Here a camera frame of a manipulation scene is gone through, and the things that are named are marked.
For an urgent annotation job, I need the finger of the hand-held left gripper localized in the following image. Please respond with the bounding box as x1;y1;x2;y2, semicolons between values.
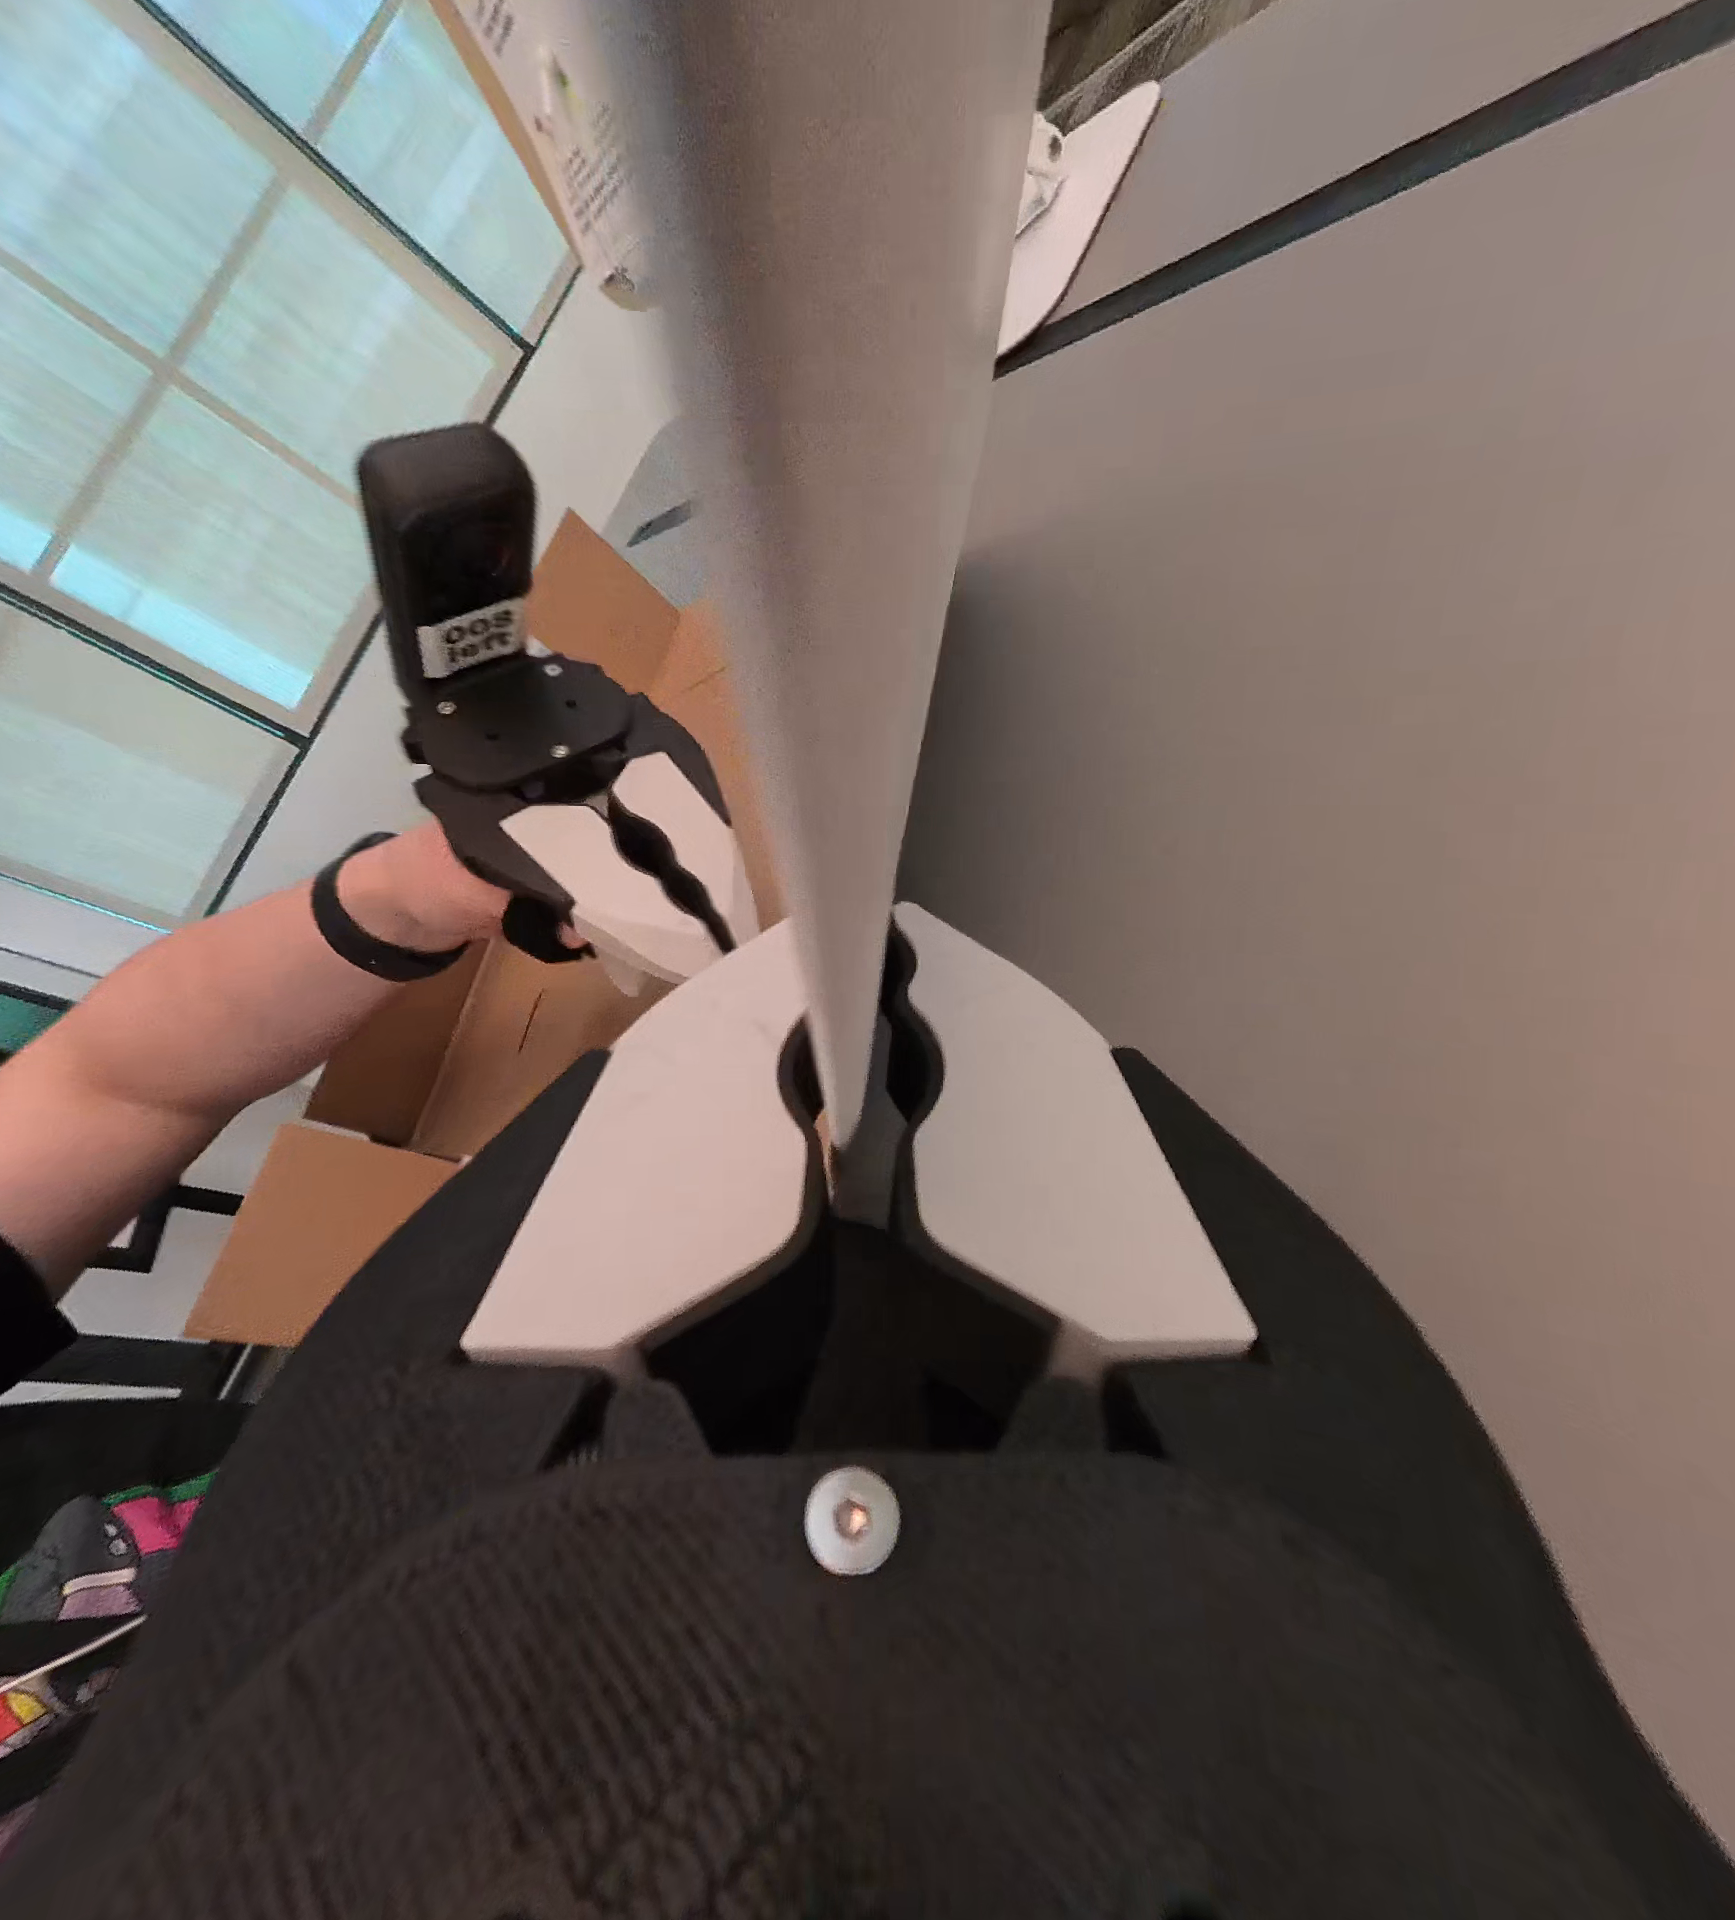
603;745;761;950
499;794;737;1000

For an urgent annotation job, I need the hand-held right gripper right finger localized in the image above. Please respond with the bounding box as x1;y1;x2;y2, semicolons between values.
885;900;1259;1393

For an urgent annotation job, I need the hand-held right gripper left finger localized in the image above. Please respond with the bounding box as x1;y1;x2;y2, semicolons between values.
459;918;831;1374

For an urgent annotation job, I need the white and brown cardboard box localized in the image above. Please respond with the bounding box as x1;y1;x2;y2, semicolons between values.
183;0;1055;1353

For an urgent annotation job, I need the person's left forearm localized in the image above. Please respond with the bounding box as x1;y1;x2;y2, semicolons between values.
0;884;389;1285

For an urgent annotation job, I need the person's left hand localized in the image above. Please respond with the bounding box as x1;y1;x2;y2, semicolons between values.
333;820;515;962

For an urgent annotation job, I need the black and white sign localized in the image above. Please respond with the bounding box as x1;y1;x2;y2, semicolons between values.
0;1035;261;1404

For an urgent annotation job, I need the window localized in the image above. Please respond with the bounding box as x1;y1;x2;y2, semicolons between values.
0;0;583;932

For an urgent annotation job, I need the labelled cardboard piece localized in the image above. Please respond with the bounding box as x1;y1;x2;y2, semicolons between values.
423;0;659;312

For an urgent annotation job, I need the white rounded board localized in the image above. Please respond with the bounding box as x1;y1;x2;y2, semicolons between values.
993;83;1163;362

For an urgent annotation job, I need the thin white cord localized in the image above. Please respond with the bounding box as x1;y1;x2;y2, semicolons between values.
0;1608;151;1747

